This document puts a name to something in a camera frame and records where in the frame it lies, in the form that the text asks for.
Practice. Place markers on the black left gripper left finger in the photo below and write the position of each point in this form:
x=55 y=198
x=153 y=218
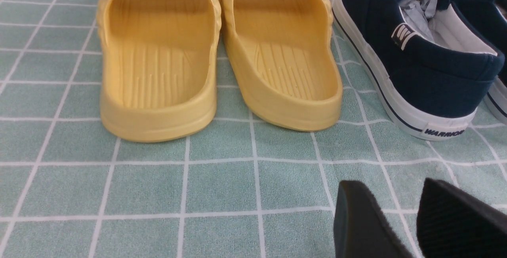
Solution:
x=360 y=227

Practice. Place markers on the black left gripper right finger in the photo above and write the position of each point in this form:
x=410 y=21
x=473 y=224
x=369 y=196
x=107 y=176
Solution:
x=453 y=224

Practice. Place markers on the navy slip-on shoe left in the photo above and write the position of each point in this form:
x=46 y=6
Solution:
x=430 y=66

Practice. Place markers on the yellow slide slipper right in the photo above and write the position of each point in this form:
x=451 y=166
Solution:
x=280 y=52

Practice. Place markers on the yellow slide slipper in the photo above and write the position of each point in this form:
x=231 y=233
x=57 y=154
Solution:
x=159 y=67
x=280 y=52

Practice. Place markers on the yellow slide slipper left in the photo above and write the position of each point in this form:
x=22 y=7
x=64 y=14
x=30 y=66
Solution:
x=159 y=67

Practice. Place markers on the green checked cloth mat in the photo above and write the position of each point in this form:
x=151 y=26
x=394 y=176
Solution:
x=239 y=188

